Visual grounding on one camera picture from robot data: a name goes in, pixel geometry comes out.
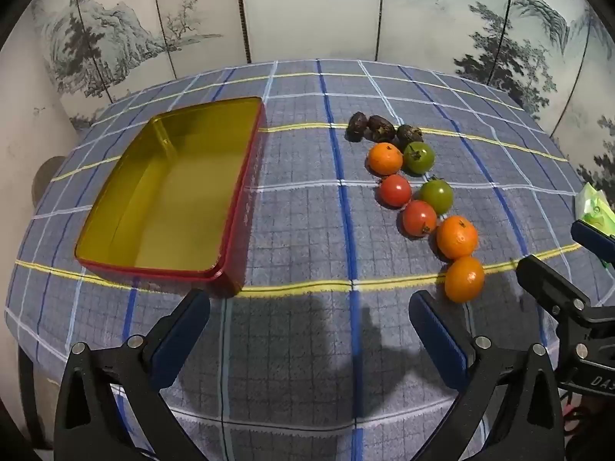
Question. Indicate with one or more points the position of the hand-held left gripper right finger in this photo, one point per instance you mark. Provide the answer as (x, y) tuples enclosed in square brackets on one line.
[(439, 336)]

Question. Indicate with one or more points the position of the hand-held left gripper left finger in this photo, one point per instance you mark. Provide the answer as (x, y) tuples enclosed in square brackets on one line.
[(182, 331)]

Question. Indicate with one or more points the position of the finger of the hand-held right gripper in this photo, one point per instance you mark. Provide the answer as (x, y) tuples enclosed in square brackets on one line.
[(543, 278), (593, 242)]

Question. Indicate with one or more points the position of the orange mandarin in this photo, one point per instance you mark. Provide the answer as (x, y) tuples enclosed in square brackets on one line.
[(385, 158), (457, 236), (464, 279)]

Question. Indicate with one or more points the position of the red tomato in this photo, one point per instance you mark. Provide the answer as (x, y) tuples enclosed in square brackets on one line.
[(419, 218), (395, 190)]

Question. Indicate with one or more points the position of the red and gold tin box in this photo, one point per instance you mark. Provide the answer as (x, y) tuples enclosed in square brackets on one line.
[(178, 201)]

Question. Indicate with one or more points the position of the green tomato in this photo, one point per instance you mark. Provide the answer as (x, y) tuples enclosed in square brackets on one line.
[(436, 195), (419, 157)]

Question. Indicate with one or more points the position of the dark brown water chestnut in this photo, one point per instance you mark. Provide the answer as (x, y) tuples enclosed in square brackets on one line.
[(379, 129), (409, 135), (358, 126)]

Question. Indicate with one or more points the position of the green tissue packet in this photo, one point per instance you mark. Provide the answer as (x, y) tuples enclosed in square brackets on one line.
[(593, 204)]

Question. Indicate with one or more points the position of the blue plaid tablecloth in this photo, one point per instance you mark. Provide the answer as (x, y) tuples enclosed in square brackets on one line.
[(298, 211)]

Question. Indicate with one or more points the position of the round brown stool seat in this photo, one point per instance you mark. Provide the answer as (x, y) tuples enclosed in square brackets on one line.
[(42, 177)]

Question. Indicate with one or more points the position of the painted landscape folding screen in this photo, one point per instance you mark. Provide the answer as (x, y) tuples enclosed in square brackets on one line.
[(312, 9)]

